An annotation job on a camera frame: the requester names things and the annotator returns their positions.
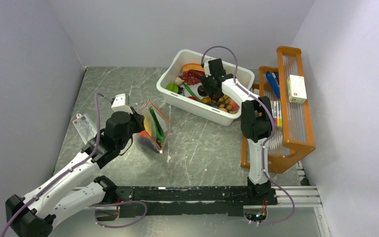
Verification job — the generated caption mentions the clear zip top bag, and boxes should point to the clear zip top bag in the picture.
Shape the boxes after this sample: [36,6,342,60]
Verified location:
[136,99,170,155]

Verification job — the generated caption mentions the dark green toy cucumber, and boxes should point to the dark green toy cucumber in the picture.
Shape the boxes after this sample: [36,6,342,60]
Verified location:
[149,107,164,139]

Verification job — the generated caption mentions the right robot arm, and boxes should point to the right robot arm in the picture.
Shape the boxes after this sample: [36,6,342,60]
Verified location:
[201,59,274,204]

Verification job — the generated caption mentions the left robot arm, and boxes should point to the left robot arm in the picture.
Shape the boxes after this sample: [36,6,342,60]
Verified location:
[1,110,145,237]

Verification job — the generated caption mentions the white plastic food bin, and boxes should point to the white plastic food bin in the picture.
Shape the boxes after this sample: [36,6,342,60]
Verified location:
[156,49,255,126]

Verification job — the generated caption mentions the green toy lime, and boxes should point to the green toy lime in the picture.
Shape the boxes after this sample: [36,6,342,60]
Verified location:
[165,83,180,94]

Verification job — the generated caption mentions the white tag card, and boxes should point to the white tag card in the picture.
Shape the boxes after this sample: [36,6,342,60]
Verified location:
[73,114,97,144]

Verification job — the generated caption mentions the red toy grapes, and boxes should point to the red toy grapes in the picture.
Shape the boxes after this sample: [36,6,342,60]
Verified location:
[179,70,205,85]

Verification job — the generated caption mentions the orange toy melon slice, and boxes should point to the orange toy melon slice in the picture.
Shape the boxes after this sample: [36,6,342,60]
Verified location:
[181,63,204,73]

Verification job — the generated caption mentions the set of coloured markers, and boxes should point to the set of coloured markers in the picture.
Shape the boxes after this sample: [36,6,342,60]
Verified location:
[271,100,282,127]

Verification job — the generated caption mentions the orange wooden rack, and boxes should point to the orange wooden rack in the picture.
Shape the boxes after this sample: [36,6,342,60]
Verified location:
[251,46,316,174]

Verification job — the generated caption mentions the white small carton box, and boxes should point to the white small carton box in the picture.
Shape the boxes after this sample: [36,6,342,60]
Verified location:
[287,75,307,104]

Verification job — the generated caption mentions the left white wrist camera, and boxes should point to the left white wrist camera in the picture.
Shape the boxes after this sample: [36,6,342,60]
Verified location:
[111,93,133,114]

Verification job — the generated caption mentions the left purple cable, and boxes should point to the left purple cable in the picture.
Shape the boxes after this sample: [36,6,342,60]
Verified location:
[0,92,149,237]

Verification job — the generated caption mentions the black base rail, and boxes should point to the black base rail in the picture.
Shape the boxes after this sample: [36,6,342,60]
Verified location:
[99,184,277,218]

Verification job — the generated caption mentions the blue handled tool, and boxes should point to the blue handled tool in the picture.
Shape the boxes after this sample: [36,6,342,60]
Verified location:
[265,71,280,99]

